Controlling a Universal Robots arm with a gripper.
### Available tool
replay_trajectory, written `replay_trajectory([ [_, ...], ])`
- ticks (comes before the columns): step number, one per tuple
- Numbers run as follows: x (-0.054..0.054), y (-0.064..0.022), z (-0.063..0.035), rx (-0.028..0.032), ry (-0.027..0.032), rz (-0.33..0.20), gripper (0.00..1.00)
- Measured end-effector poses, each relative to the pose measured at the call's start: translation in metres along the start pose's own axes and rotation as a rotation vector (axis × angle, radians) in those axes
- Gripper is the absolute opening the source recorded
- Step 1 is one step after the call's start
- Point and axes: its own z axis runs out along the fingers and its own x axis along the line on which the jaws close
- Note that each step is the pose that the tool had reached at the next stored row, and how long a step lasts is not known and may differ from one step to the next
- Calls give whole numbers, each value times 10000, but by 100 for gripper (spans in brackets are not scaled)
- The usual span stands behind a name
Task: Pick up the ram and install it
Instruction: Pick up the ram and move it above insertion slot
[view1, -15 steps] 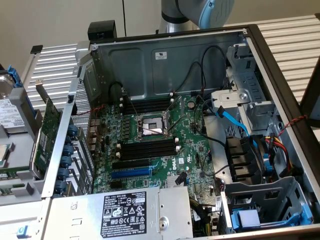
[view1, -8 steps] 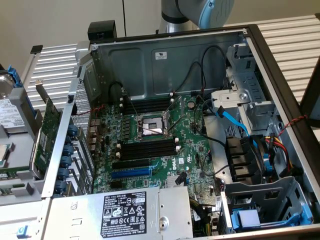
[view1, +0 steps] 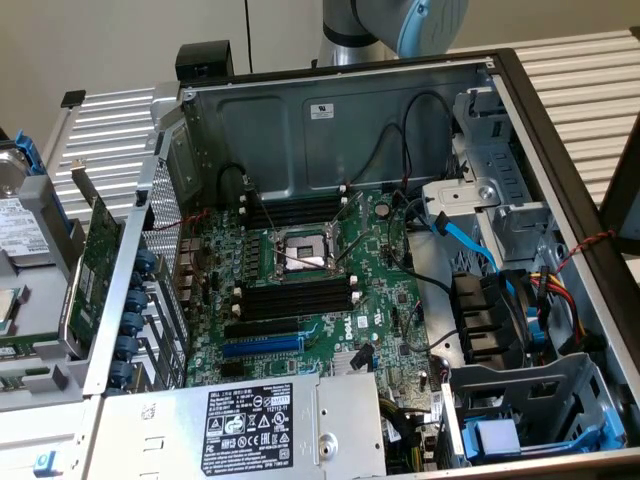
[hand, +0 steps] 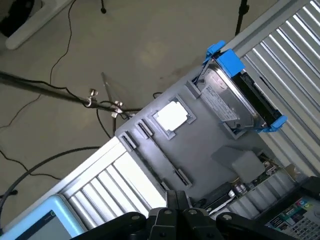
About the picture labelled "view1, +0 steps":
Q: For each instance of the black box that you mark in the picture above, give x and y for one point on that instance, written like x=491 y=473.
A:
x=205 y=57

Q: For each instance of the blue card retention clip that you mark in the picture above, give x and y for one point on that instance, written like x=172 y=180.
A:
x=146 y=260
x=132 y=324
x=139 y=280
x=136 y=301
x=127 y=347
x=121 y=372

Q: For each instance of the silver coin battery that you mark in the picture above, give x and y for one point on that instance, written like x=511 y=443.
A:
x=383 y=208

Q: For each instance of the silver hard disk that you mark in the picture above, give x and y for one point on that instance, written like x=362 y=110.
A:
x=20 y=230

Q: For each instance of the short black expansion slot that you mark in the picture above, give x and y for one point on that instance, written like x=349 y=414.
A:
x=235 y=369

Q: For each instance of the green graphics card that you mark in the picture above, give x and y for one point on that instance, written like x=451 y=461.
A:
x=97 y=250

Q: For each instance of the green motherboard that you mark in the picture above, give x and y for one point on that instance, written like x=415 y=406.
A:
x=380 y=310

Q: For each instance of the silver power supply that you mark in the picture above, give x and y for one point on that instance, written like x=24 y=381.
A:
x=340 y=415

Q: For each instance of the black power supply label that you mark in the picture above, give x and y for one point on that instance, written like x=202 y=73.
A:
x=247 y=430

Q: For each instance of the blue plastic fan clip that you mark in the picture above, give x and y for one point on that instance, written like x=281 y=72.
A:
x=536 y=327

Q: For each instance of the long black expansion slot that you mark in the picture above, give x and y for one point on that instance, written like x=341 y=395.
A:
x=260 y=328

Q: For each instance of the green spare RAM stick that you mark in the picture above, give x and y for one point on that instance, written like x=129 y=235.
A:
x=25 y=344

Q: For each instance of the grey metal PC case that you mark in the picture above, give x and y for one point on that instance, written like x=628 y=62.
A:
x=270 y=140

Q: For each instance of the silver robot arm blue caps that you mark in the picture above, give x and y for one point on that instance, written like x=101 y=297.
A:
x=340 y=30

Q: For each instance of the white case label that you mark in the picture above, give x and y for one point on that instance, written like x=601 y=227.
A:
x=321 y=111

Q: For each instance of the blue expansion slot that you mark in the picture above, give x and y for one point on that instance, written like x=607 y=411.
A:
x=260 y=346

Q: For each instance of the black case fan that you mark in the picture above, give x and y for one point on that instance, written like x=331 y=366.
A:
x=480 y=315

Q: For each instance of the blue disk rail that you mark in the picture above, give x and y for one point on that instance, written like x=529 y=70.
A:
x=30 y=152

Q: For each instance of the silver metal disk bay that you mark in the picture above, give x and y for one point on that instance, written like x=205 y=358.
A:
x=500 y=165

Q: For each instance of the grey perforated disk bay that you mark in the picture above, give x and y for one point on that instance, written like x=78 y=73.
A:
x=550 y=390

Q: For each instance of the thin silver locking lever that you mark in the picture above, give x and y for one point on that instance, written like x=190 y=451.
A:
x=263 y=210
x=350 y=226

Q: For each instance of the small black table clip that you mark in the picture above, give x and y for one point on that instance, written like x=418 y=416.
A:
x=73 y=98

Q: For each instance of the silver CPU socket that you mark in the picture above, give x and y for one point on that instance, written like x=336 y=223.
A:
x=305 y=250

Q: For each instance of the silver CPU chip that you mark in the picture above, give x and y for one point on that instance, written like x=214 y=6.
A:
x=10 y=310

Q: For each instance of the silver finned heat sink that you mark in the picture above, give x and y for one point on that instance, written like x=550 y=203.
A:
x=340 y=364

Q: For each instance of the blue release button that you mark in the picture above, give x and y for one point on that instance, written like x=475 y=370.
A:
x=46 y=462

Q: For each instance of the dark brown panel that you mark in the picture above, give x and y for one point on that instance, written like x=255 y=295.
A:
x=627 y=200

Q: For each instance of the blue disk carrier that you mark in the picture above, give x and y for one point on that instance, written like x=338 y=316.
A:
x=492 y=435

